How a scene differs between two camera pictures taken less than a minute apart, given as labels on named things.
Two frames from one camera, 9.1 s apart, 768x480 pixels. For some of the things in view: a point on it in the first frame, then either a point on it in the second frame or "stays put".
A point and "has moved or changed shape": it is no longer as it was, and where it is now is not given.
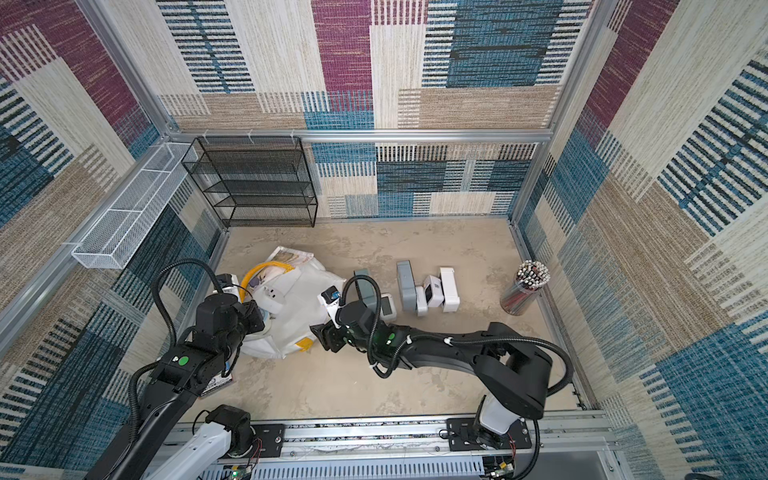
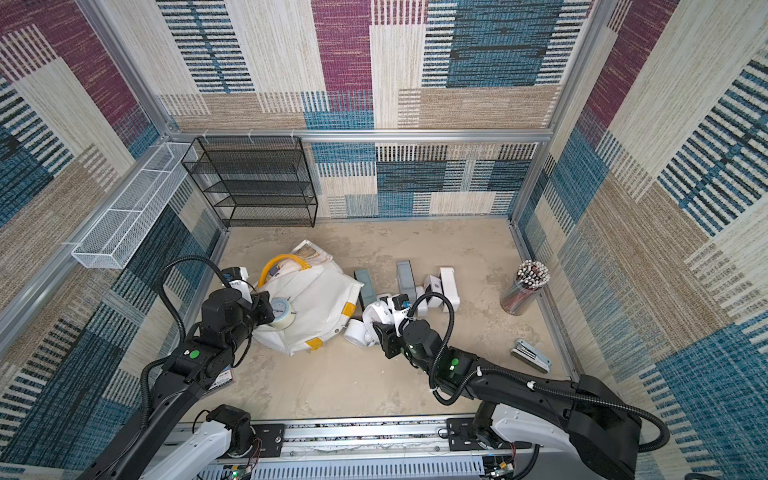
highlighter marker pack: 216,383 stays put
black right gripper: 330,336 to 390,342
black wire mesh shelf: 255,181 stays put
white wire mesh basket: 111,244 stays put
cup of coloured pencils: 530,278 stays put
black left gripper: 251,311 to 261,304
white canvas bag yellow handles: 301,279 has moved or changed shape
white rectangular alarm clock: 450,292 stays put
